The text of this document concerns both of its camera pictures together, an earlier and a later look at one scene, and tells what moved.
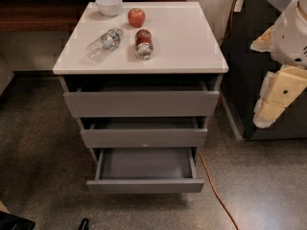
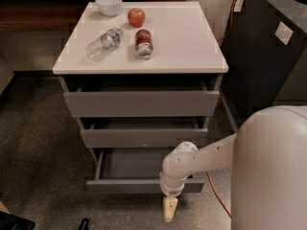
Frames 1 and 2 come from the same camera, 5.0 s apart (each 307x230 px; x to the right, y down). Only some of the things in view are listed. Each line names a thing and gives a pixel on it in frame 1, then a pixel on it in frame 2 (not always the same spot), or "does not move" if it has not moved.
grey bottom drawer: [145, 170] does not move
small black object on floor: [83, 224] does not move
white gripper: [290, 38] to [172, 189]
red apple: [136, 17] does not move
